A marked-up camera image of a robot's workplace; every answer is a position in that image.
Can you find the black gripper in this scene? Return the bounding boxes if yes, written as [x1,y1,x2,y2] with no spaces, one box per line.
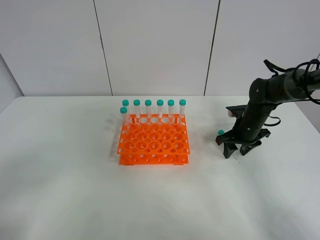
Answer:
[215,117,271,159]

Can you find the teal capped test tube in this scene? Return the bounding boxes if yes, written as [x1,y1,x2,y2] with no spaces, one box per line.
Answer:
[216,129,239,161]

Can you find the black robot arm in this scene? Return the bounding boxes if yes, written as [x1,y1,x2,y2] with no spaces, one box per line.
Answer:
[215,68,320,159]

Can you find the orange plastic test tube rack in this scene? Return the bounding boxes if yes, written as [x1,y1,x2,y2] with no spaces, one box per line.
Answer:
[117,113,191,166]

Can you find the test tube second row left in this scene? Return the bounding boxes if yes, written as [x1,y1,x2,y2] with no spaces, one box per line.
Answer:
[120,107,130,134]

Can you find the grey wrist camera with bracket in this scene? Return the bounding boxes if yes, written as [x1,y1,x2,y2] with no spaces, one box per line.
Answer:
[226,105,247,120]

